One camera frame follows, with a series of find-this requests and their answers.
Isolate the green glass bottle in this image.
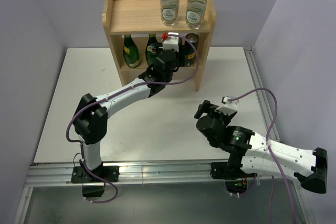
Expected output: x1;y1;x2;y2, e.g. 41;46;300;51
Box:
145;34;158;66
123;35;140;68

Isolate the black beverage can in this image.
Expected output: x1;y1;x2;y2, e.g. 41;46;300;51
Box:
179;41;188;67
185;33;199;67

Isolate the green glass bottle front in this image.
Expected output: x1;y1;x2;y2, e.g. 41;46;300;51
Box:
123;35;140;68

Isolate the clear water bottle front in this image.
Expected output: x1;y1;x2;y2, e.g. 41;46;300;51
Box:
160;0;180;25

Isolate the clear water bottle shelf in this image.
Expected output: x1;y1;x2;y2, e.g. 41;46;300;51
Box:
185;0;207;29

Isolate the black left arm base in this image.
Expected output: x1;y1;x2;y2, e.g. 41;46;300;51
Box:
70;165;119;204

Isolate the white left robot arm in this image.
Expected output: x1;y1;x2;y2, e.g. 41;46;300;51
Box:
72;49;179;182

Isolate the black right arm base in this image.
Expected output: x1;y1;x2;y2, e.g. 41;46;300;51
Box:
210;162;257;198

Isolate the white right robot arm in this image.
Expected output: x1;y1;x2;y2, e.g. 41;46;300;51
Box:
194;100;328;194

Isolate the wooden two-tier shelf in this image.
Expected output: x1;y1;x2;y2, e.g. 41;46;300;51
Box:
102;0;217;91

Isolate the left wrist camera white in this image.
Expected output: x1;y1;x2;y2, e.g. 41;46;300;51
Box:
162;32;180;52

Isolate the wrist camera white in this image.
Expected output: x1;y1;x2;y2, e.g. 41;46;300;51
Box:
216;96;239;115
162;32;180;52

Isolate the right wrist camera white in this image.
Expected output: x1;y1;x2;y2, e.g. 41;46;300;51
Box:
216;96;239;115

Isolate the aluminium rail frame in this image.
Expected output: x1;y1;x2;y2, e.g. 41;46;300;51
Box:
17;47;314;223

